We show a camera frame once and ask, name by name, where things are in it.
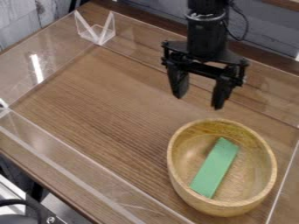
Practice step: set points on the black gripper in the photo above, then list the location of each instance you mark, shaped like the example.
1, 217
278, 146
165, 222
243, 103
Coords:
203, 55

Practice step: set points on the green rectangular block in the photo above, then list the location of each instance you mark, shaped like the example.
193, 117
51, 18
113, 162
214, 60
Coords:
214, 168

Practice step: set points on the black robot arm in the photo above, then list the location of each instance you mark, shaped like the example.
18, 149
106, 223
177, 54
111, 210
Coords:
215, 6

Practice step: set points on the brown wooden bowl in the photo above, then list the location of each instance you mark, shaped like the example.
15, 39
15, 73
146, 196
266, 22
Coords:
252, 177

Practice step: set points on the clear acrylic corner bracket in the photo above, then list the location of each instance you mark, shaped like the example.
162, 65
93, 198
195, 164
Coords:
99, 34

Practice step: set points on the clear acrylic barrier wall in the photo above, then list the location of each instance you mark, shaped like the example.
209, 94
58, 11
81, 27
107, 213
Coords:
87, 117

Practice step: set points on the black metal table bracket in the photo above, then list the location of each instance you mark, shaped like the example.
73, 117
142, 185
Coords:
51, 208

